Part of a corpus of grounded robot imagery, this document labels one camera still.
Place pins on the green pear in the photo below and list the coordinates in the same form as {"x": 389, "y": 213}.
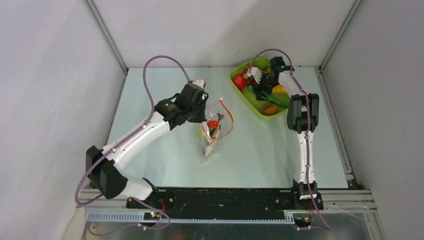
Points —
{"x": 199, "y": 133}

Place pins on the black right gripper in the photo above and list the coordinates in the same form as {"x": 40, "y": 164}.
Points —
{"x": 265, "y": 85}

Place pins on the dark grey fish toy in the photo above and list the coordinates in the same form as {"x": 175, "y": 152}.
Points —
{"x": 213, "y": 135}

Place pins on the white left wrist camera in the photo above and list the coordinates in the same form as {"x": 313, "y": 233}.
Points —
{"x": 199, "y": 82}

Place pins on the red chili pepper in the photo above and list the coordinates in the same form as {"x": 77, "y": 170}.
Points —
{"x": 213, "y": 124}

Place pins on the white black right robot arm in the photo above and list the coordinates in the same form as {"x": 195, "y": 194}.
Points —
{"x": 302, "y": 118}

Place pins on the red cherry bunch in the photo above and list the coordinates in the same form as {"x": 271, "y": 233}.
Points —
{"x": 249, "y": 81}

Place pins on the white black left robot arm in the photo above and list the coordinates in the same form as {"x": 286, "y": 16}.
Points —
{"x": 105, "y": 166}

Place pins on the orange yellow mango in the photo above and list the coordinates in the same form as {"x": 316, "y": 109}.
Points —
{"x": 279, "y": 89}

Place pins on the grey cable duct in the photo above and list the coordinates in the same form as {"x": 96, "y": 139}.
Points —
{"x": 144, "y": 217}

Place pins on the clear zip bag orange zipper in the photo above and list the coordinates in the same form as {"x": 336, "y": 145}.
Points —
{"x": 227, "y": 124}

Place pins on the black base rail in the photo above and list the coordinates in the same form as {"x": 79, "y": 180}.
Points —
{"x": 268, "y": 203}

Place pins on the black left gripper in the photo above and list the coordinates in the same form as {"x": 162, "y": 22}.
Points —
{"x": 201, "y": 117}

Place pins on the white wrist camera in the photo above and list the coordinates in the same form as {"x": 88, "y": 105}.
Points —
{"x": 254, "y": 74}
{"x": 199, "y": 82}

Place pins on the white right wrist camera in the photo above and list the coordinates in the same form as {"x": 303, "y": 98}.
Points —
{"x": 254, "y": 74}

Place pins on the red apple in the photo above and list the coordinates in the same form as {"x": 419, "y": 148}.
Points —
{"x": 239, "y": 81}

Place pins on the green cucumber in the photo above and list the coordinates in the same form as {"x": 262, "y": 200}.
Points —
{"x": 273, "y": 99}

